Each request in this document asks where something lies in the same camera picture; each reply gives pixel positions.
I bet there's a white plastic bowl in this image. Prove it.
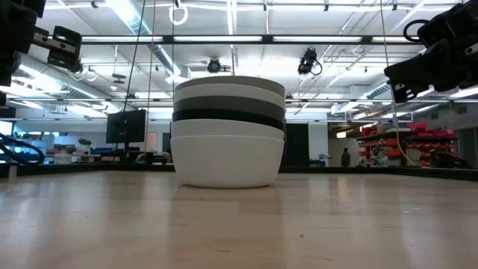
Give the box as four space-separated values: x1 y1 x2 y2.
173 83 287 109
170 134 285 189

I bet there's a black overhead beam with lights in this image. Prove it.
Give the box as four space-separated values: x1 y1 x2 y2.
80 34 423 46

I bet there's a shelf with red bins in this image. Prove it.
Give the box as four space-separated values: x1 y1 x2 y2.
356 121 459 168

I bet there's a yellow hanging cable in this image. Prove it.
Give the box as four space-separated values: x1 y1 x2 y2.
379 0 416 167

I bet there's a dark grey plastic bowl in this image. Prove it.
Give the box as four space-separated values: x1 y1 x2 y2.
173 95 287 123

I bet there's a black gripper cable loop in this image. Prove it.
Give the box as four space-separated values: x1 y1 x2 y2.
402 19 430 43

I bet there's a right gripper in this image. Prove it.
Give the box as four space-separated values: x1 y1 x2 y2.
384 0 478 104

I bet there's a black round hanging device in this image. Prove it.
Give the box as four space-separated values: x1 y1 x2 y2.
206 58 223 74

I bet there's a white cable loop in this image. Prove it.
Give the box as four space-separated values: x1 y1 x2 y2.
168 0 190 26

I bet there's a black aluminium table frame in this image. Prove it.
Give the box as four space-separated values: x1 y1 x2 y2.
0 162 478 181

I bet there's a light grey plastic bowl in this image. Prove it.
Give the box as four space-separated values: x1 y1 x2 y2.
175 75 287 98

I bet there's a black computer monitor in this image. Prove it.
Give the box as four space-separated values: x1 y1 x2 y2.
105 108 147 154

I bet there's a black hanging cable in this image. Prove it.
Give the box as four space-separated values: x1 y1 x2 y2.
122 0 147 113

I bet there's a thick black hose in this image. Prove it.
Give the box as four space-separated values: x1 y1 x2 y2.
0 133 46 166

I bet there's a person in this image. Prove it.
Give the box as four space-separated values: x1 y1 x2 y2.
340 146 352 168

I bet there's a black overhead camera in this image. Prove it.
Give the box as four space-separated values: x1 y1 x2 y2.
297 47 323 76

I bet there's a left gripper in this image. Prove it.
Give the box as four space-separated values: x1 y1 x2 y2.
0 0 82 87

